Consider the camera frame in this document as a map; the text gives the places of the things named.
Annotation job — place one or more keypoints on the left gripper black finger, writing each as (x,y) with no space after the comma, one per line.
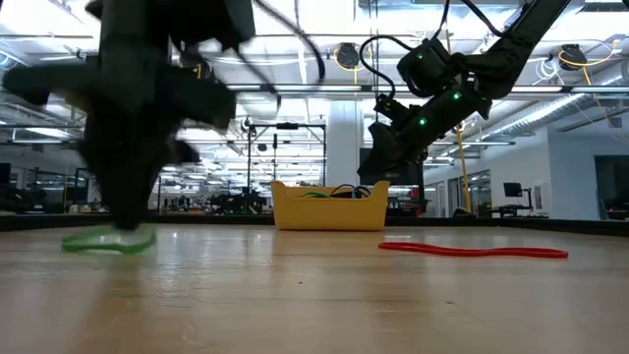
(115,167)
(152,157)

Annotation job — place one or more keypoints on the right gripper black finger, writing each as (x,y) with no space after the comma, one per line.
(393,152)

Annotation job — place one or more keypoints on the thin dark rubber band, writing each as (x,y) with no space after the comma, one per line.
(344,194)

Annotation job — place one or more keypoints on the green rubber band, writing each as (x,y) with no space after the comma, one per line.
(314,195)
(142,244)

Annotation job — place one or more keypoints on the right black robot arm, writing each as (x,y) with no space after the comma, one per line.
(516,44)

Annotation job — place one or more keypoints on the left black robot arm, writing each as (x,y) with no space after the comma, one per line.
(132,29)

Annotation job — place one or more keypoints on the yellow plastic bin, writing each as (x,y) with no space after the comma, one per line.
(329,214)

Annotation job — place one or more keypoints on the red rubber band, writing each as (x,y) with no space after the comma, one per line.
(442,251)

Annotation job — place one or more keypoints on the black cabinet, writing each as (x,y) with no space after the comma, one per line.
(403,196)

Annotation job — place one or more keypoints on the yellow pole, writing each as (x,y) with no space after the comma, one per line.
(463,167)

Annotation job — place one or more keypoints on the white column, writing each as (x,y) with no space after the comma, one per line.
(344,142)

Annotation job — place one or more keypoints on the long ceiling light strip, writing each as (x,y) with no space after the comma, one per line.
(319,88)

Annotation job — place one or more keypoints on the black computer monitor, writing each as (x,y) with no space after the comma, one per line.
(512,189)

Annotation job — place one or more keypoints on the office desk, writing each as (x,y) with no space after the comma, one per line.
(516,210)

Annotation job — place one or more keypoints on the office chair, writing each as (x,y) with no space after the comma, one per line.
(614,209)

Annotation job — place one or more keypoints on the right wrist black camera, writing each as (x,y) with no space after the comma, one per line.
(393,110)

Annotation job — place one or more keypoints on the black metal gantry frame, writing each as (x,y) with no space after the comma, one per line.
(249,157)

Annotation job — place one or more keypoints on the black table edge rail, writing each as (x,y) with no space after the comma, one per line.
(245,218)

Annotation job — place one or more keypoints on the silver ventilation duct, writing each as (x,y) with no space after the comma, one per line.
(540,115)

